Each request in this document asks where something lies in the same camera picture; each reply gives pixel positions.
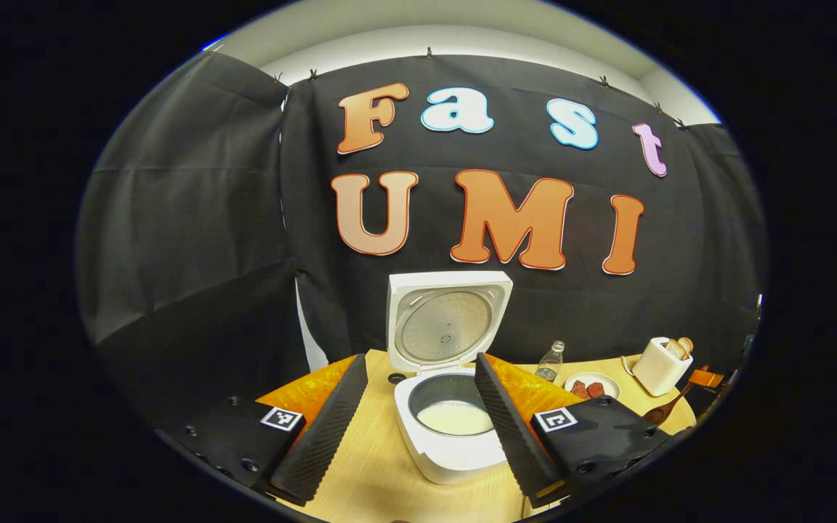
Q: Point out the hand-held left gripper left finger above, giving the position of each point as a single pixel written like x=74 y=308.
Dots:
x=324 y=436

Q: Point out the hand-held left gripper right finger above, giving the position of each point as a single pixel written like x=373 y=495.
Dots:
x=513 y=436

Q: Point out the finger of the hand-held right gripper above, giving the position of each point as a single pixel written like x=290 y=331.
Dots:
x=705 y=378

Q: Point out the dark wooden spoon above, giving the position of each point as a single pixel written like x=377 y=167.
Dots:
x=657 y=415

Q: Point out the white rice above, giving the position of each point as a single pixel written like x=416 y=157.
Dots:
x=451 y=419

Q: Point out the white rice cooker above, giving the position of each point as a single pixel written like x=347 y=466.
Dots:
x=455 y=465

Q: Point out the toast bread slice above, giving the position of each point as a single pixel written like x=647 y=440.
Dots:
x=674 y=348
x=686 y=345

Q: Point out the white toaster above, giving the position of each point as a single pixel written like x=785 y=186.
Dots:
x=658 y=370

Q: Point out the clear plastic water bottle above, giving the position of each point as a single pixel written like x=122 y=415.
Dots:
x=549 y=367

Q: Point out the red meat piece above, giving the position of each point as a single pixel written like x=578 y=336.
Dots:
x=596 y=391
x=578 y=388

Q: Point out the white round plate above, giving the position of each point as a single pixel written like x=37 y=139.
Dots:
x=605 y=378

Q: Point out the black backdrop cloth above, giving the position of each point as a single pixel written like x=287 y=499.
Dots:
x=208 y=218

